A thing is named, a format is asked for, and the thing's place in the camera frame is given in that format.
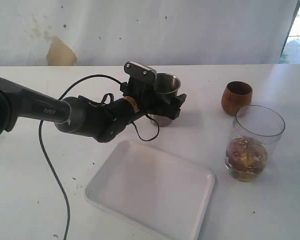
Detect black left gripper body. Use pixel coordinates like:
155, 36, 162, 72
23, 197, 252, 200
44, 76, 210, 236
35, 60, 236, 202
119, 75, 165, 115

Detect stainless steel cup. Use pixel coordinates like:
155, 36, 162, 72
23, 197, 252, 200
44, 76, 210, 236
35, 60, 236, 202
149, 73, 181, 127

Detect brown wooden cup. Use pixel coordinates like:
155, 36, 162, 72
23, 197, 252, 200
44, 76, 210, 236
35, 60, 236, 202
221, 81, 253, 116

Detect chocolate pieces and gold coins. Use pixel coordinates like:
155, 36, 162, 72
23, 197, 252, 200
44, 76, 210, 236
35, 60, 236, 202
225, 137, 268, 182

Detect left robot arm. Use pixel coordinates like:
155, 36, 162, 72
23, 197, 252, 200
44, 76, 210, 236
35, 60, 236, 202
0, 61, 186, 143

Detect clear shaker cup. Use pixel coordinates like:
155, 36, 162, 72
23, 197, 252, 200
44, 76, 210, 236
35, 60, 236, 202
224, 105, 286, 182

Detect white plastic tray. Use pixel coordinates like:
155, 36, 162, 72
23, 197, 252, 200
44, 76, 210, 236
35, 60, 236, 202
84, 140, 215, 240

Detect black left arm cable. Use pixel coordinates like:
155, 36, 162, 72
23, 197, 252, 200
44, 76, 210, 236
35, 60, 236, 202
38, 74, 161, 240

